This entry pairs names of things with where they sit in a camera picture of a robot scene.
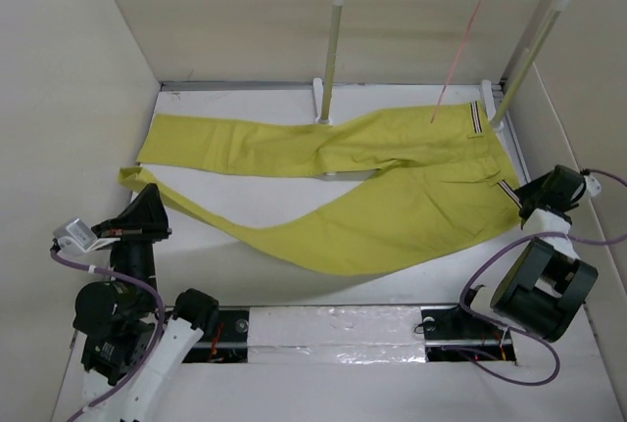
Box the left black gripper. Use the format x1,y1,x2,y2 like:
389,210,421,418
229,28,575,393
93,180,173,309

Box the yellow-green trousers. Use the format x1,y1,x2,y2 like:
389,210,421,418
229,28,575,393
118,101,519,276

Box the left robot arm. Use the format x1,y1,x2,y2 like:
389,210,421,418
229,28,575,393
73,183,219,421

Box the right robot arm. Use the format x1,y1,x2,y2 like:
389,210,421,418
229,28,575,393
488,164,599,343

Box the silver tape strip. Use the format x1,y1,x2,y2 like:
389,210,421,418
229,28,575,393
247,305,426,365

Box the white metal clothes rack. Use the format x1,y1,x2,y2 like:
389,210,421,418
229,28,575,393
313,0,570,179

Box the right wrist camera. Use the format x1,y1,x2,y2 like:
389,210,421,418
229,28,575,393
580,169,603,198

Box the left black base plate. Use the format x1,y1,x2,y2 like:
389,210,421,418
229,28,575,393
183,307,250,364

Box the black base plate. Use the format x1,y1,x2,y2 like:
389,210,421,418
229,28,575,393
414,306,516,362
183,307,250,364

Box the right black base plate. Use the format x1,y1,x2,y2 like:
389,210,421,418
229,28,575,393
414,306,516,362

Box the pink wire hanger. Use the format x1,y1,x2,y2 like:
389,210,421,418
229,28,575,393
430,0,484,123

